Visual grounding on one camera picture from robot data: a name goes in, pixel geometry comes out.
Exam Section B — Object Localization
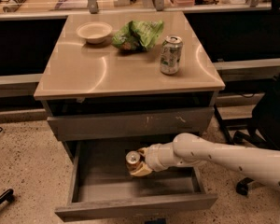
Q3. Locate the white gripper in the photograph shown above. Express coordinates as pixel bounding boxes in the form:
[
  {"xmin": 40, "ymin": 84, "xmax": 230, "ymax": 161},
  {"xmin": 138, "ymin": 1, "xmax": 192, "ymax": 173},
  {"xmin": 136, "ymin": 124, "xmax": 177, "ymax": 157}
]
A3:
[{"xmin": 129, "ymin": 144, "xmax": 162, "ymax": 177}]

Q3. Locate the orange soda can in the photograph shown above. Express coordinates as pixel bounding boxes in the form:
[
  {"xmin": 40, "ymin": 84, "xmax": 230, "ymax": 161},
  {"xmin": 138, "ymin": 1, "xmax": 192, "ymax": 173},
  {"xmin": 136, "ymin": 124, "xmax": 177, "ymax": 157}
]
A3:
[{"xmin": 125, "ymin": 151, "xmax": 141, "ymax": 172}]

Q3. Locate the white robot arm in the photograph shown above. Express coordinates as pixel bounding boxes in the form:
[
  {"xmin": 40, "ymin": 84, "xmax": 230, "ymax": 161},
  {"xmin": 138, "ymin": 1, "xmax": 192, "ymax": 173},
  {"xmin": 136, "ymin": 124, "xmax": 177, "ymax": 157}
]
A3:
[{"xmin": 126, "ymin": 133, "xmax": 280, "ymax": 224}]

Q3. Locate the open middle drawer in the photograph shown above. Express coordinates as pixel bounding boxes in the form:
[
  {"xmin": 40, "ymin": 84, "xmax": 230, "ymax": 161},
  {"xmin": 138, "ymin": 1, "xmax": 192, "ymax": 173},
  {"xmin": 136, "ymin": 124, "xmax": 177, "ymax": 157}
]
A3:
[{"xmin": 55, "ymin": 138, "xmax": 217, "ymax": 222}]

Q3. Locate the closed top drawer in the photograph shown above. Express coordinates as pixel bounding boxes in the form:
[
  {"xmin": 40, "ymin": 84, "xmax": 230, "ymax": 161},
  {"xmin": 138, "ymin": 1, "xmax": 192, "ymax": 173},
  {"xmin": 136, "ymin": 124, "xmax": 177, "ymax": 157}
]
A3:
[{"xmin": 48, "ymin": 107, "xmax": 214, "ymax": 142}]

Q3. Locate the grey drawer cabinet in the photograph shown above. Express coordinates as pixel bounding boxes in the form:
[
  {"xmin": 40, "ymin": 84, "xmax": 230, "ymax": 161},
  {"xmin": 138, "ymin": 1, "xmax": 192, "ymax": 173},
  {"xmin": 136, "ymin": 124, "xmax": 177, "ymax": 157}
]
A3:
[{"xmin": 33, "ymin": 10, "xmax": 226, "ymax": 223}]

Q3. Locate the white green soda can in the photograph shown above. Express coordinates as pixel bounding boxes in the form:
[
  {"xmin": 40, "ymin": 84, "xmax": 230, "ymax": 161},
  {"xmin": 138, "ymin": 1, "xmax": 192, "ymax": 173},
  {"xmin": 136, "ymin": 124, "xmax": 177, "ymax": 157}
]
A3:
[{"xmin": 160, "ymin": 35, "xmax": 183, "ymax": 75}]

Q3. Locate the green chip bag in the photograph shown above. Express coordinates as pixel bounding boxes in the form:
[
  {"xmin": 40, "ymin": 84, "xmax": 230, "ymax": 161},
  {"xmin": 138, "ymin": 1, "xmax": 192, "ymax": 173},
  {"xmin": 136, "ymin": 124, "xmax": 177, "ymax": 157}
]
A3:
[{"xmin": 112, "ymin": 21, "xmax": 164, "ymax": 51}]

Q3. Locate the black office chair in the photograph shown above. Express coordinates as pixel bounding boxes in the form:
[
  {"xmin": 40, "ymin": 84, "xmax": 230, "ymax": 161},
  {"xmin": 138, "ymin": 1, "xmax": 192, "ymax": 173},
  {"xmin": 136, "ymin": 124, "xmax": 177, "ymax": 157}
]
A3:
[{"xmin": 233, "ymin": 75, "xmax": 280, "ymax": 194}]

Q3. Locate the white bowl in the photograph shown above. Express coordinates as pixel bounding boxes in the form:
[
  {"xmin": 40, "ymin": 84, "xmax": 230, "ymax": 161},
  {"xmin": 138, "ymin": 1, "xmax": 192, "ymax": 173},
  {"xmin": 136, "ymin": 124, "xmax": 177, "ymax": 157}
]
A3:
[{"xmin": 77, "ymin": 21, "xmax": 112, "ymax": 44}]

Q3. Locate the black chair leg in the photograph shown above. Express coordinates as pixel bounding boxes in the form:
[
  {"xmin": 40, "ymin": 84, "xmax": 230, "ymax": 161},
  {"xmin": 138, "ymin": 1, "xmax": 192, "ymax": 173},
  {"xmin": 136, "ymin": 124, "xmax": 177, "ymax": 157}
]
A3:
[{"xmin": 0, "ymin": 189, "xmax": 15, "ymax": 204}]

